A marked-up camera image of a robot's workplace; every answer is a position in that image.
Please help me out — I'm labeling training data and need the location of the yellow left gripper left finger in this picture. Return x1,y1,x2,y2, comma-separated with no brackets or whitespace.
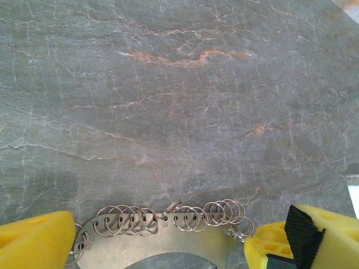
0,210,77,269

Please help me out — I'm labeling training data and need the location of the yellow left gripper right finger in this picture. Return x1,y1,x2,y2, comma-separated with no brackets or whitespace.
243,204,359,269

